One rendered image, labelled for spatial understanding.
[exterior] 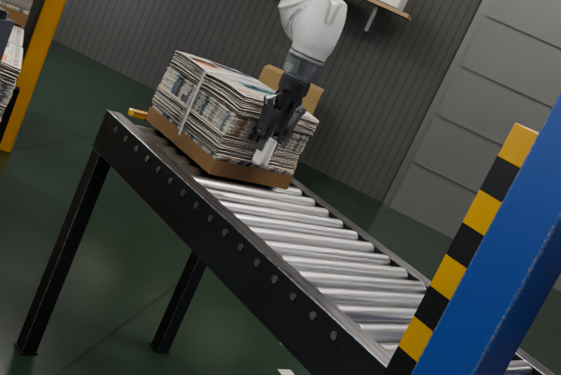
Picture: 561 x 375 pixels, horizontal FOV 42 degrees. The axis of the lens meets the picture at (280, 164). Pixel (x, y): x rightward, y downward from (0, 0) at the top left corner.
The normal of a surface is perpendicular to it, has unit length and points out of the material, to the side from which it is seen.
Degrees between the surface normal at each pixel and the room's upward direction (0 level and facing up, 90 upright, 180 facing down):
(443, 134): 90
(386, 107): 90
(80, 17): 90
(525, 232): 90
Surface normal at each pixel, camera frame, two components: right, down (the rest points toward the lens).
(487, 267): -0.72, -0.16
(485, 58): -0.24, 0.12
